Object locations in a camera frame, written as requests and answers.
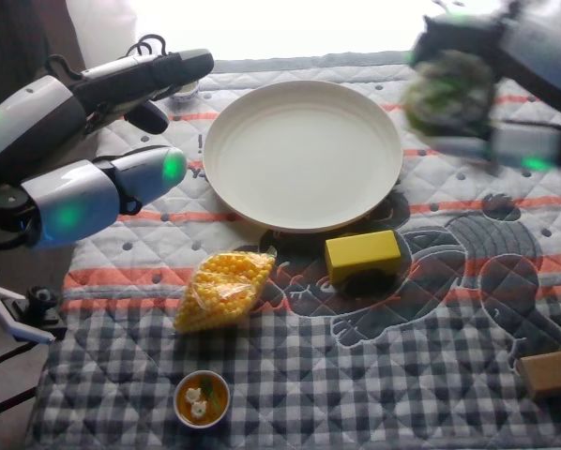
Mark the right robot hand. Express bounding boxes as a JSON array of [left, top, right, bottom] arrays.
[[400, 11, 561, 173]]

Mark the bag of yellow beads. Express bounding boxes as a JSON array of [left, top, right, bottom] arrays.
[[173, 247, 278, 335]]

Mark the cream round plate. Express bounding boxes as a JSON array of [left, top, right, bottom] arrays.
[[203, 80, 404, 234]]

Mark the yellow toy block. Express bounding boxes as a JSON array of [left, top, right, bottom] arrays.
[[325, 229, 402, 286]]

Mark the wooden block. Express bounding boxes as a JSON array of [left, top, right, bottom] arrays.
[[517, 349, 561, 398]]

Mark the small white patterned bowl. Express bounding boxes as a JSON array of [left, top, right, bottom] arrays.
[[167, 79, 202, 107]]

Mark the grey quilt with printed bear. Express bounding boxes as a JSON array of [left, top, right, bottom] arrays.
[[34, 51, 561, 450]]

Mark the small bowl with flower garnish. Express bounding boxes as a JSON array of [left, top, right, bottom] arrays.
[[173, 369, 231, 428]]

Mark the black cable loop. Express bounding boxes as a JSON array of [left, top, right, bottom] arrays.
[[125, 33, 169, 57]]

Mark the white bracket with black clamp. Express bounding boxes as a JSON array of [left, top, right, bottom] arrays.
[[0, 255, 69, 347]]

